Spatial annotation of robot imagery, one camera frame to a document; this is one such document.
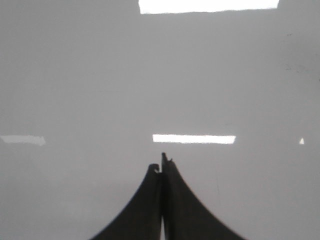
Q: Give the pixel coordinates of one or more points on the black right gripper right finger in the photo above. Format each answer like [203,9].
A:
[184,216]

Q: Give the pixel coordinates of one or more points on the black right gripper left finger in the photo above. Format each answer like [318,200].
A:
[141,218]

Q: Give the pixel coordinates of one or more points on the white whiteboard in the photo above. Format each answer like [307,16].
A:
[93,91]

